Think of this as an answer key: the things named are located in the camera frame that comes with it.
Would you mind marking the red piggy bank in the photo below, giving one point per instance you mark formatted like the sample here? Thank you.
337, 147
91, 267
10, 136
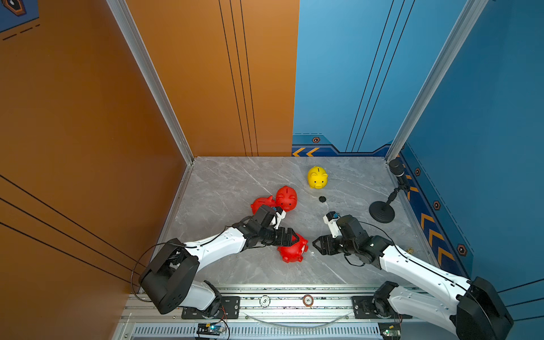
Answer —
286, 198
259, 202
294, 253

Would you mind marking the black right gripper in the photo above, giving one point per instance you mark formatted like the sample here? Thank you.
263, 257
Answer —
324, 241

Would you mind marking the aluminium corner post left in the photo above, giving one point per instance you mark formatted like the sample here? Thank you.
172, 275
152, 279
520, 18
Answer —
136, 44

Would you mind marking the aluminium corner post right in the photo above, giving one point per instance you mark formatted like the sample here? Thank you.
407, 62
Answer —
461, 30

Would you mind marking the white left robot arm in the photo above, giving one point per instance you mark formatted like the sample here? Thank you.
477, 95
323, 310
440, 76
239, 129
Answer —
169, 279

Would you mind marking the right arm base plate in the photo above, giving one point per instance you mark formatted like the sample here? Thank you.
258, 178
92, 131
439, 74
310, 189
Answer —
367, 307

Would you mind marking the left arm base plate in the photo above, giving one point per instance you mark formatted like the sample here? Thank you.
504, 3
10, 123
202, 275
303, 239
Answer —
227, 307

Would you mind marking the green circuit board left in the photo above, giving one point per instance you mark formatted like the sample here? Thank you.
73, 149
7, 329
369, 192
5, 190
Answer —
209, 329

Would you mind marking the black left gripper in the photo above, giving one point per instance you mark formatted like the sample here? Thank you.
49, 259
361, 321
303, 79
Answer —
281, 241

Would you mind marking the green circuit board right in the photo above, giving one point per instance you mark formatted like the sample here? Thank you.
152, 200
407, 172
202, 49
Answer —
390, 331

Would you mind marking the green circuit board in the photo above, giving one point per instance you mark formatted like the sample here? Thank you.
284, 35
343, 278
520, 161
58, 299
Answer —
209, 329
390, 331

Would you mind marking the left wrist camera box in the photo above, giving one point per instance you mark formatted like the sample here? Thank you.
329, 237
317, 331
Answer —
280, 215

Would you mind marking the aluminium corner post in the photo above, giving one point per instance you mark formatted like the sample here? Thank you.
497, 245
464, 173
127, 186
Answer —
461, 30
136, 44

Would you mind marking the yellow piggy bank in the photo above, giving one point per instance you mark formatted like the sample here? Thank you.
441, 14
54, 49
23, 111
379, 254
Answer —
317, 178

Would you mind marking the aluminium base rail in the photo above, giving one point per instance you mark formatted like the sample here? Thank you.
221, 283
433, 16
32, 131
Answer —
275, 312

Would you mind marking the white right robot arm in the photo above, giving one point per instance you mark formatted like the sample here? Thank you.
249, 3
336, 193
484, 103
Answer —
469, 309

